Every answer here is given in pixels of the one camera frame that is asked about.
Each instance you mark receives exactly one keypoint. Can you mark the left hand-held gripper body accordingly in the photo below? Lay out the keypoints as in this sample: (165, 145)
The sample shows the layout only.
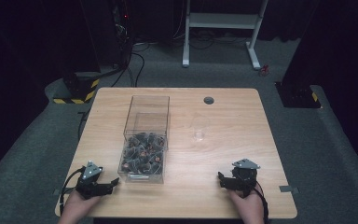
(88, 180)

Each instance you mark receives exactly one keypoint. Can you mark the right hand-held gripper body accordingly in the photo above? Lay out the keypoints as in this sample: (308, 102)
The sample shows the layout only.
(245, 175)

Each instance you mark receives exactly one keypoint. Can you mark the person's left hand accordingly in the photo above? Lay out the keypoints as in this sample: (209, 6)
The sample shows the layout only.
(78, 207)

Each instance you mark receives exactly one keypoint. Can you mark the person's right hand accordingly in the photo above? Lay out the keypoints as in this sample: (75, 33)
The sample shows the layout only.
(248, 208)

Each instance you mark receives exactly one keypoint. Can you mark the clear acrylic drawer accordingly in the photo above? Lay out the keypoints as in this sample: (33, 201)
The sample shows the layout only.
(142, 161)

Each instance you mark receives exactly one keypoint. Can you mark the pile of dark tea bags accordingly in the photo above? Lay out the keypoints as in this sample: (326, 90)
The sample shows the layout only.
(143, 154)

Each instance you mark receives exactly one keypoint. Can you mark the grey tape strip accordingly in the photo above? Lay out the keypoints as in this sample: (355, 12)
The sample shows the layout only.
(288, 189)

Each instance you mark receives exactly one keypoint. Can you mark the clear glass cup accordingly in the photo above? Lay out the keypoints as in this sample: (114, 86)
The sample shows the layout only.
(199, 132)

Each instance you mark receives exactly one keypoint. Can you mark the clear acrylic box housing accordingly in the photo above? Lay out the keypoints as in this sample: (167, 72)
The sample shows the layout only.
(147, 115)

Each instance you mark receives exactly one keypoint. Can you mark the grey table grommet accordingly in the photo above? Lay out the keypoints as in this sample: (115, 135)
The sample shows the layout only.
(209, 100)

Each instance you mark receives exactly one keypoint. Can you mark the black yellow striped stand base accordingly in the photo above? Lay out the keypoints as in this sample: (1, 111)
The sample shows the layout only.
(79, 90)

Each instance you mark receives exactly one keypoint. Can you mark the small red object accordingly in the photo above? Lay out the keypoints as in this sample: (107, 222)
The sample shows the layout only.
(263, 70)

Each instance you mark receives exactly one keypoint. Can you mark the dark equipment rack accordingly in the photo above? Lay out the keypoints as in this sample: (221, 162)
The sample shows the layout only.
(122, 31)

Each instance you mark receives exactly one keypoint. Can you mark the white metal stand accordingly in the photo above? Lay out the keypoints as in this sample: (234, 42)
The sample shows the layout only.
(222, 21)

